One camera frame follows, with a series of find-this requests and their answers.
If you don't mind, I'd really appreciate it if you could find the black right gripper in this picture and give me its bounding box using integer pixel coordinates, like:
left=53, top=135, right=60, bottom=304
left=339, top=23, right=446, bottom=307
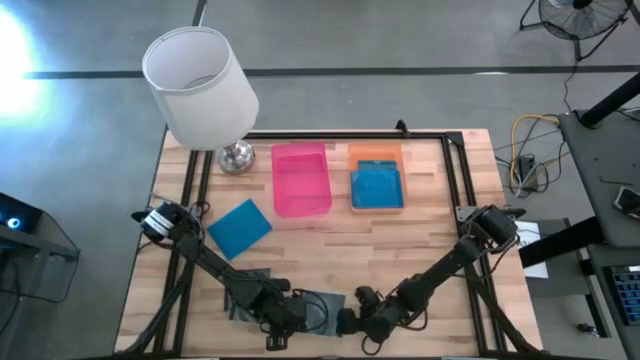
left=337, top=285, right=401, bottom=346

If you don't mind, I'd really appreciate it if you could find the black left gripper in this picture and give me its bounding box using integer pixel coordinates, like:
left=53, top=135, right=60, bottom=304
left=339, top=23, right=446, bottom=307
left=259, top=288, right=314, bottom=352

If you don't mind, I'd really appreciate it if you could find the pink translucent plastic bin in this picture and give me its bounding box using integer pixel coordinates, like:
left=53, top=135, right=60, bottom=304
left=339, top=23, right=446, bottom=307
left=270, top=141, right=334, bottom=219

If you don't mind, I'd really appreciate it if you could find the orange translucent plastic bin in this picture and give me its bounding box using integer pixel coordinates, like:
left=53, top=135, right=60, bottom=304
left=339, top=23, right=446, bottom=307
left=347, top=141, right=407, bottom=215

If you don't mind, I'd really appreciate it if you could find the white paper sheet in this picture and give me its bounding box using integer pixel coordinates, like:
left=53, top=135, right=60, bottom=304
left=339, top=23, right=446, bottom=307
left=509, top=219, right=550, bottom=279

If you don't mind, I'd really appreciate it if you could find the black desk leg bar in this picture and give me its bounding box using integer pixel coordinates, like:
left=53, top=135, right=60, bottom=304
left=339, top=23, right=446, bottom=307
left=518, top=215, right=604, bottom=269

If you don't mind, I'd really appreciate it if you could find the black power strip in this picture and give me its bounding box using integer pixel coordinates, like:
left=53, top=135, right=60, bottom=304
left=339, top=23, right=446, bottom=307
left=514, top=153, right=540, bottom=191

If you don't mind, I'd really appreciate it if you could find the white shade chrome table lamp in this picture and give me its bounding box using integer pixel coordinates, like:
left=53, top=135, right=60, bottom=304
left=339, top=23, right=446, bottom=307
left=141, top=25, right=260, bottom=175

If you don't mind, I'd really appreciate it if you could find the black backlit keyboard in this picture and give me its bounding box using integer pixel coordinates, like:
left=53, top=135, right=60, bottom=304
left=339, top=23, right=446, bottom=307
left=603, top=263, right=640, bottom=326

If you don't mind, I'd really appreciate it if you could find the grey desk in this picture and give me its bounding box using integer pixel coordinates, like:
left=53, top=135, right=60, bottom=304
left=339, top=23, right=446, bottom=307
left=557, top=107, right=640, bottom=249

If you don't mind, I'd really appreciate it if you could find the black device with blue light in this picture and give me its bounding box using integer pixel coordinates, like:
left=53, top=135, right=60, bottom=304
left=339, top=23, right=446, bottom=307
left=0, top=192, right=44, bottom=236

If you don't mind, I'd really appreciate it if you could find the smartphone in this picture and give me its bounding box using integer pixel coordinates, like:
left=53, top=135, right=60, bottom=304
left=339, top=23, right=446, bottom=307
left=613, top=184, right=640, bottom=220

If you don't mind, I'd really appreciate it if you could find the black slanted pole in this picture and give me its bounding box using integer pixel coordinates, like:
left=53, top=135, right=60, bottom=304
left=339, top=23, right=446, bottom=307
left=579, top=72, right=640, bottom=127

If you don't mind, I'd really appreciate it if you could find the black floor fan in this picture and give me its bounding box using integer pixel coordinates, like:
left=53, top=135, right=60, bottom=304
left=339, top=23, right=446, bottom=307
left=518, top=0, right=635, bottom=62

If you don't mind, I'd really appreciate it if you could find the black aluminium table frame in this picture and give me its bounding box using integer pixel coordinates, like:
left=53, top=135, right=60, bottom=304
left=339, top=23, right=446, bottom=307
left=117, top=130, right=539, bottom=359

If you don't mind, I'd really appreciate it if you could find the yellow cable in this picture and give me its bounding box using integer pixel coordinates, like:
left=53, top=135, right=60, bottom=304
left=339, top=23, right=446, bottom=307
left=508, top=113, right=560, bottom=186

